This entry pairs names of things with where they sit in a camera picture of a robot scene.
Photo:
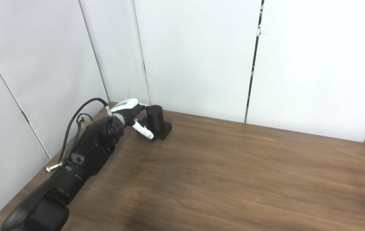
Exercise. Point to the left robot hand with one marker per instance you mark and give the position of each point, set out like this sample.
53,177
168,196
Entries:
128,106

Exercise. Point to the black peg with square base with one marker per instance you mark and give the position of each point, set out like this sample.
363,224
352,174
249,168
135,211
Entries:
156,118

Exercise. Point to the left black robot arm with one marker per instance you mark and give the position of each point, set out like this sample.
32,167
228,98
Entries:
86,154

